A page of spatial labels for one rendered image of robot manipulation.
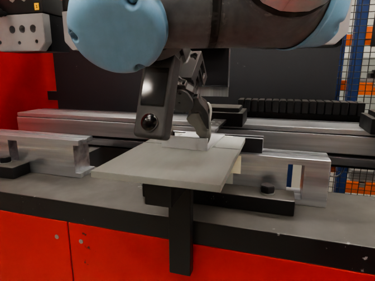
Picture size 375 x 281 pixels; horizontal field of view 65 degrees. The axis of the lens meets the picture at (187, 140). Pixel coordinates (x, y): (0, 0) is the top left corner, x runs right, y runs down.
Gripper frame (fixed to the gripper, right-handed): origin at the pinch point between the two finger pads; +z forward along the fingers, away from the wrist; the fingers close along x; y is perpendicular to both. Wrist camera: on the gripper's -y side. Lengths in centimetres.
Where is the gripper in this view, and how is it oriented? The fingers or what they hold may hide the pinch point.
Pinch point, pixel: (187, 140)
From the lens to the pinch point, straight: 53.2
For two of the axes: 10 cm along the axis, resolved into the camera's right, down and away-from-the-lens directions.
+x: -9.4, -0.8, 3.3
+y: 2.6, -7.9, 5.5
